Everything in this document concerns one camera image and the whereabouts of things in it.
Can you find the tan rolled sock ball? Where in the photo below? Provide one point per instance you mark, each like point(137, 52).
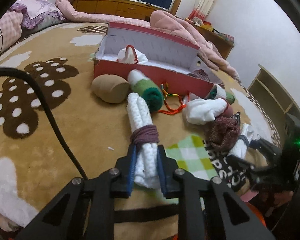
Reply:
point(110, 88)

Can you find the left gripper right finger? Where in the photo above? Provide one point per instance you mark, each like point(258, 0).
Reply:
point(208, 209)

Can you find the right floral curtain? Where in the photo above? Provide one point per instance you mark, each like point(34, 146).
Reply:
point(205, 1)

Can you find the person's hand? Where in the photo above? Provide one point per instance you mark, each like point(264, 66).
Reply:
point(276, 200)

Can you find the purple ruffled pillow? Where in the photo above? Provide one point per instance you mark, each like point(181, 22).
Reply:
point(37, 15)

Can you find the green white sock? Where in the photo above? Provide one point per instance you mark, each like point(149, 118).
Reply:
point(147, 89)
point(218, 92)

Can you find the white towel roll purple band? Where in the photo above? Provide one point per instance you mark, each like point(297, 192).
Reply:
point(145, 137)

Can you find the white sock bundle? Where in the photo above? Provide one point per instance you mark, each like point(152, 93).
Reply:
point(201, 111)

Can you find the beige shelf unit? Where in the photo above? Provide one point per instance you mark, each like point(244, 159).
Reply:
point(275, 101)

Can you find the pink checked cartoon pillow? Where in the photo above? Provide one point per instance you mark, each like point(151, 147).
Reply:
point(10, 29)

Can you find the items on cabinet corner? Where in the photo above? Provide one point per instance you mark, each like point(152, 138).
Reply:
point(208, 26)

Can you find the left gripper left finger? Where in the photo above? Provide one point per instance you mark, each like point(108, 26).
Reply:
point(84, 209)

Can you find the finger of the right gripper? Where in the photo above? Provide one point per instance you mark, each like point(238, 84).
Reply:
point(241, 164)
point(266, 148)

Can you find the pink quilted blanket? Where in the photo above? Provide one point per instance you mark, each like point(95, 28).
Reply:
point(166, 22)

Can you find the long pink bolster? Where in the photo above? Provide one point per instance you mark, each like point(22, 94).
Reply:
point(72, 15)

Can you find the red cardboard shoe box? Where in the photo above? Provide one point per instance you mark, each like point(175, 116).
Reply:
point(170, 58)

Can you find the white glove red trim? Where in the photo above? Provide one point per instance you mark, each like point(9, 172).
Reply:
point(130, 55)

